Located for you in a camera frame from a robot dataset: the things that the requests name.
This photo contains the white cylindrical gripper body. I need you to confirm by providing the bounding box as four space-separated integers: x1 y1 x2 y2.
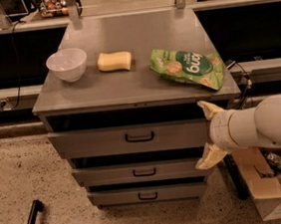
209 110 239 151

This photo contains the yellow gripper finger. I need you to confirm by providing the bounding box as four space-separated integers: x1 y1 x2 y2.
197 101 223 120
195 143 228 170

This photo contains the grey top drawer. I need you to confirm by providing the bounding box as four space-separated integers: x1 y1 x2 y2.
48 119 209 159

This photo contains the grey drawer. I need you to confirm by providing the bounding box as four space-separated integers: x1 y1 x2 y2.
48 119 209 159
72 158 213 187
87 181 206 207

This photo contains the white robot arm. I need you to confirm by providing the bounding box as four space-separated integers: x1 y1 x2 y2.
195 95 281 170

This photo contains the grey metal drawer cabinet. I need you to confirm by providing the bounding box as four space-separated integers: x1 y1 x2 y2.
33 9 240 193

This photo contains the grey bottom drawer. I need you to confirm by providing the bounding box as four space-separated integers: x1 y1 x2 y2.
87 181 206 207

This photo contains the grey middle drawer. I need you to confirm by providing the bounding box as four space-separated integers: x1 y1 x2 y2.
72 158 213 187

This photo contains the green chip bag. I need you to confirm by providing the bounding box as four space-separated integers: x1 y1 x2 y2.
150 49 224 91

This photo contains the black bar beside cabinet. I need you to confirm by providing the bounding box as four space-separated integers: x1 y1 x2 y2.
223 154 248 200

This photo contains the cardboard box with trash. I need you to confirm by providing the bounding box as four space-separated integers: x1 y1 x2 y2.
232 148 281 221

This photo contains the yellow sponge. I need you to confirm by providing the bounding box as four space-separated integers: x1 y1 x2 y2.
97 52 132 72

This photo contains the white bowl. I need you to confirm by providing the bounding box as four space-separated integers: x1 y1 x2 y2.
46 48 88 83

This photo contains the snack basket on shelf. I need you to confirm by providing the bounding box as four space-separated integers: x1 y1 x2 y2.
39 0 69 18

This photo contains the black cable at right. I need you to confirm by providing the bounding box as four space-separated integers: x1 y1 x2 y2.
224 57 256 111

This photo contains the black hanging cable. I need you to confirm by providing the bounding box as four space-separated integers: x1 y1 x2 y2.
3 20 31 111

